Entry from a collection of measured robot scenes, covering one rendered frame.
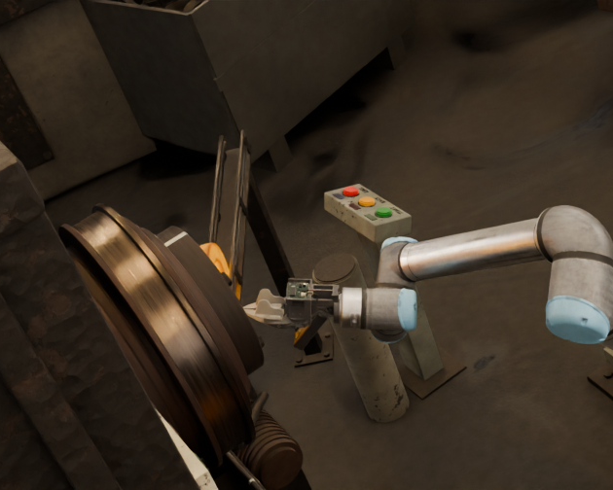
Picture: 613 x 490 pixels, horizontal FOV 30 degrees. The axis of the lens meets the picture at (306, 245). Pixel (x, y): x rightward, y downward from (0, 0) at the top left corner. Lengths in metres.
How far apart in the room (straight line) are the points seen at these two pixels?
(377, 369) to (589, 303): 1.02
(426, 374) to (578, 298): 1.15
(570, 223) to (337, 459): 1.19
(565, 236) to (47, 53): 2.73
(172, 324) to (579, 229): 0.86
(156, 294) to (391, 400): 1.52
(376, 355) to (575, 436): 0.54
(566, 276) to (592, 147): 1.82
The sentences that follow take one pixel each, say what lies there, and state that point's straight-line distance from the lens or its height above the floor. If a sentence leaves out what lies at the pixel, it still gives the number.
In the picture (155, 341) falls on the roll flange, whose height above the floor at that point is 1.25.
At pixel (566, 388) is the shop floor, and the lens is 3.15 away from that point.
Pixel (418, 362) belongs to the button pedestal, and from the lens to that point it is 3.21.
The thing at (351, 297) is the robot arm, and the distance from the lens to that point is 2.49.
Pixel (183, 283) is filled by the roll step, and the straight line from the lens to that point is 1.74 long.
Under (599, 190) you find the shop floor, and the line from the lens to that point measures 3.78.
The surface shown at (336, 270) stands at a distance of 2.89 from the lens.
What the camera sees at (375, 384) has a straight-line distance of 3.09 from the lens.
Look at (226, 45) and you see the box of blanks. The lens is 4.07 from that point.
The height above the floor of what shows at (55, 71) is 0.52.
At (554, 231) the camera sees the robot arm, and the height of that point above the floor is 0.87.
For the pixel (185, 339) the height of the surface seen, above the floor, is 1.22.
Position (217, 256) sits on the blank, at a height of 0.75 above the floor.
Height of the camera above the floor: 2.25
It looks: 35 degrees down
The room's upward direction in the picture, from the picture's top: 22 degrees counter-clockwise
